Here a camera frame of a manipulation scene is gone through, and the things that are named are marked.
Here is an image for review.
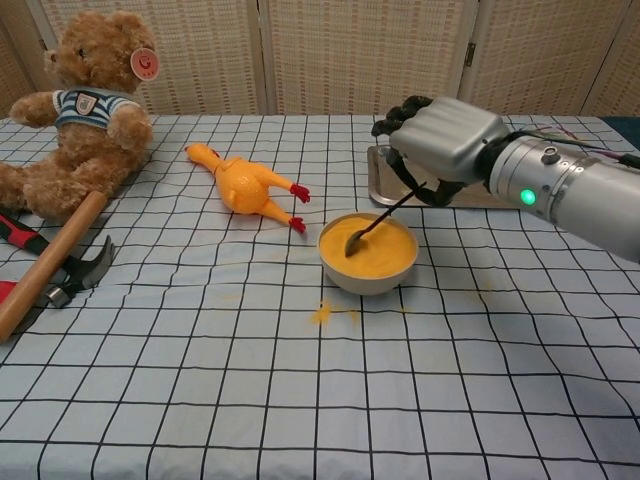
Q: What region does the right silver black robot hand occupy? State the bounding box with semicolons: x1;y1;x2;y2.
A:
371;94;511;209

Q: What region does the black spoon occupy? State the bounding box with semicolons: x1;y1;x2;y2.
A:
343;180;429;259

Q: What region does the rectangular stainless steel tray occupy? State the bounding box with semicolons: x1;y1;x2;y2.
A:
367;144;521;210

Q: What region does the bowl of yellow powder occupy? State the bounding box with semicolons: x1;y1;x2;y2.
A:
318;211;419;296

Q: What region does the beige woven folding screen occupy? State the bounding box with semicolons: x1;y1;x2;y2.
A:
0;0;640;121

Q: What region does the dark blue padded table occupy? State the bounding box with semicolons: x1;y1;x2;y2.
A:
599;115;640;147

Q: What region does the yellow rubber chicken toy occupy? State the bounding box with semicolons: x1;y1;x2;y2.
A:
185;142;311;234

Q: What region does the light blue checked tablecloth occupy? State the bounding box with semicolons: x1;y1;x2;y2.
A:
0;113;640;480

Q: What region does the brown teddy bear striped shirt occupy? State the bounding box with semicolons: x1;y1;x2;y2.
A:
0;9;162;225

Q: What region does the claw hammer red black handle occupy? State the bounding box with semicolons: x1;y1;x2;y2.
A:
0;207;117;309

